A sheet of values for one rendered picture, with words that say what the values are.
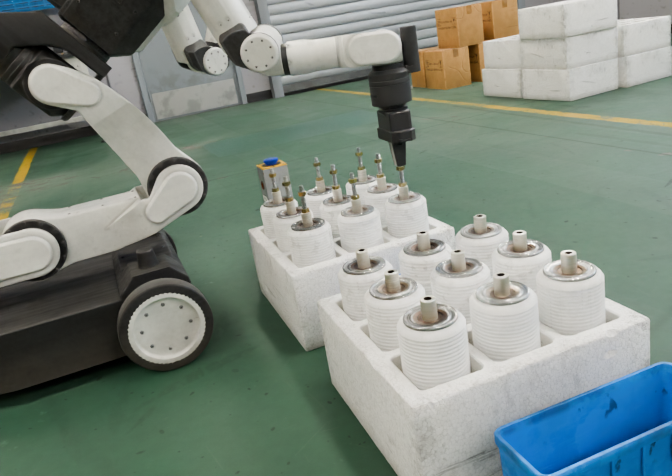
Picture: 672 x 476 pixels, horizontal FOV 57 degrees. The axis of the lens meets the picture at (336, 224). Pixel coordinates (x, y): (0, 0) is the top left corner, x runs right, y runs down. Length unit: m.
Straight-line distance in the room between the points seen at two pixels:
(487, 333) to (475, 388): 0.09
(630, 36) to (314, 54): 3.03
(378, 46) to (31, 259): 0.88
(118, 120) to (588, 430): 1.12
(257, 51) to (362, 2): 5.64
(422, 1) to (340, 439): 6.45
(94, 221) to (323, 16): 5.41
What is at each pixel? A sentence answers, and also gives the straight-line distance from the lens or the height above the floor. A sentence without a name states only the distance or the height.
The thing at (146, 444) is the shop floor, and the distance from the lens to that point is 1.22.
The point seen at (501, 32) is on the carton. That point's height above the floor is 0.35.
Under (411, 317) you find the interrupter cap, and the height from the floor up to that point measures 0.25.
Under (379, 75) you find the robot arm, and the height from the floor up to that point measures 0.54.
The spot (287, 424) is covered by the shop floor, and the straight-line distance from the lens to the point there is 1.15.
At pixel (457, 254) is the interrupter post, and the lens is 0.99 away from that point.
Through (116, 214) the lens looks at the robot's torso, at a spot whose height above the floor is 0.31.
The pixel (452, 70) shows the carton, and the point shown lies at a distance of 5.08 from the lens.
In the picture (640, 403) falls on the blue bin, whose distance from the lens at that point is 1.02.
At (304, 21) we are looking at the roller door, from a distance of 6.66.
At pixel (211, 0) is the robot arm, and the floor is 0.73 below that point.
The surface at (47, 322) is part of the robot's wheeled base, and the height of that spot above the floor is 0.17.
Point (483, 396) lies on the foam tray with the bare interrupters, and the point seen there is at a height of 0.16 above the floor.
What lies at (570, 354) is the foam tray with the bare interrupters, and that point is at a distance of 0.93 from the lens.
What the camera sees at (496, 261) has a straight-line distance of 1.05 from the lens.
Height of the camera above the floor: 0.66
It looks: 18 degrees down
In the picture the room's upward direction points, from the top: 10 degrees counter-clockwise
